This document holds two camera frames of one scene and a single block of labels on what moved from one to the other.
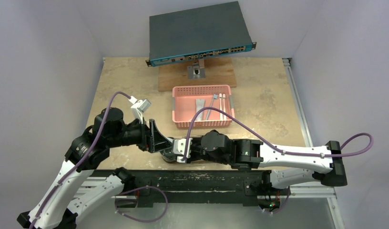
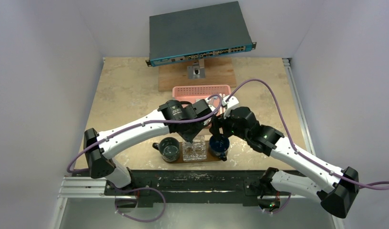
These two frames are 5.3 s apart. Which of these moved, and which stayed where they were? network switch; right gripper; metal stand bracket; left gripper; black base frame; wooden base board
Moved: left gripper; right gripper
Stayed: black base frame; metal stand bracket; network switch; wooden base board
